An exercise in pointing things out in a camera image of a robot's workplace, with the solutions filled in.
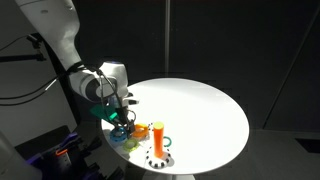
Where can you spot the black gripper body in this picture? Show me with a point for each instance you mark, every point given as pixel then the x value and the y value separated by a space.
pixel 124 115

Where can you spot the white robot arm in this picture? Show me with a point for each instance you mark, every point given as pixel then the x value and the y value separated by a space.
pixel 60 40

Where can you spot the black purple equipment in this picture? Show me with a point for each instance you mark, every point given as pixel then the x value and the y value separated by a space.
pixel 66 156

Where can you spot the grey vertical pole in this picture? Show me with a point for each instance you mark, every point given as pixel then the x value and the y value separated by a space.
pixel 167 36

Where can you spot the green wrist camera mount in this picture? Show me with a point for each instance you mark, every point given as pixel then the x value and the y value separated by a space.
pixel 103 112

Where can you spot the orange stacking post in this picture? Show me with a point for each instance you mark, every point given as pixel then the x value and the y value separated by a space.
pixel 158 140

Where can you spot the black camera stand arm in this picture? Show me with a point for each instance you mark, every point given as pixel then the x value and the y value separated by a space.
pixel 20 57

